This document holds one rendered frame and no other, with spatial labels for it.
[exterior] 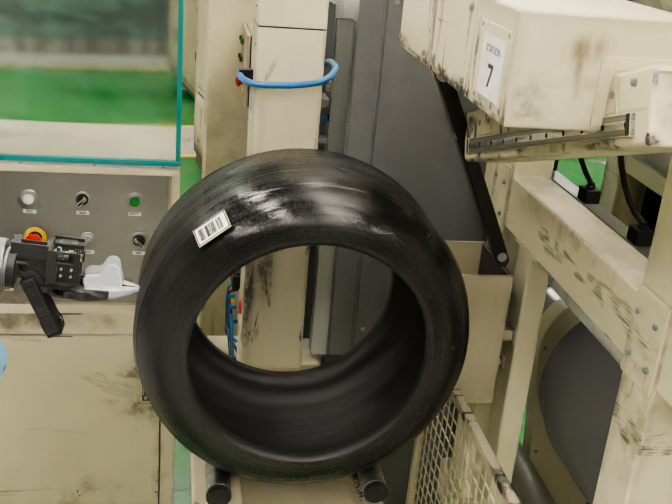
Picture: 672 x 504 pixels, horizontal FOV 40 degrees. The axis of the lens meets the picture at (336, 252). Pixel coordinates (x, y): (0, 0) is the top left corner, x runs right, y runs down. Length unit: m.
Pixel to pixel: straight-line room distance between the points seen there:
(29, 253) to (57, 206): 0.69
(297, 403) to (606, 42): 1.00
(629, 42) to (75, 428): 1.72
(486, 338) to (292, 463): 0.54
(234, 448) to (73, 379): 0.86
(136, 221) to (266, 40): 0.69
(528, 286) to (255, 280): 0.56
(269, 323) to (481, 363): 0.45
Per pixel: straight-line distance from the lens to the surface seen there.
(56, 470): 2.52
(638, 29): 1.21
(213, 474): 1.67
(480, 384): 1.98
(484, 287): 1.87
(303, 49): 1.72
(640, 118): 1.14
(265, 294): 1.87
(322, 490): 1.84
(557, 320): 2.28
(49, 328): 1.59
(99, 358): 2.33
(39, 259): 1.55
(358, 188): 1.46
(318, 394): 1.87
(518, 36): 1.15
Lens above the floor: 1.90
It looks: 22 degrees down
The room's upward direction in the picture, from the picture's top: 5 degrees clockwise
